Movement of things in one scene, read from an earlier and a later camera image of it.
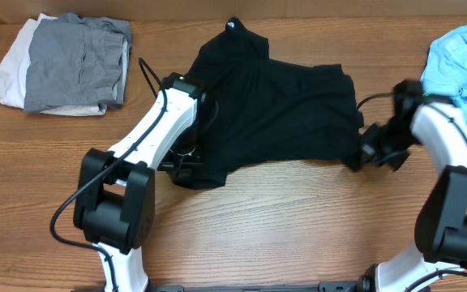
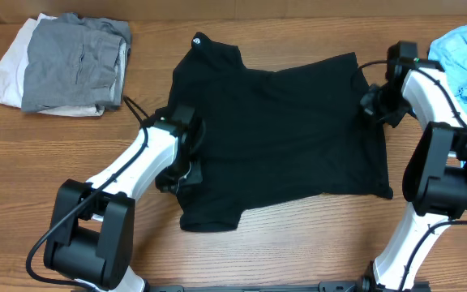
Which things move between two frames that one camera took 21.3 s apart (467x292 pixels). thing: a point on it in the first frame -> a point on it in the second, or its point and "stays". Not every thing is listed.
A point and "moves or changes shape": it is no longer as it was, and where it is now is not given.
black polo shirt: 269,110 moves or changes shape
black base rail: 340,286 stays
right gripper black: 372,155 -> 395,119
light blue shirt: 459,66 stays
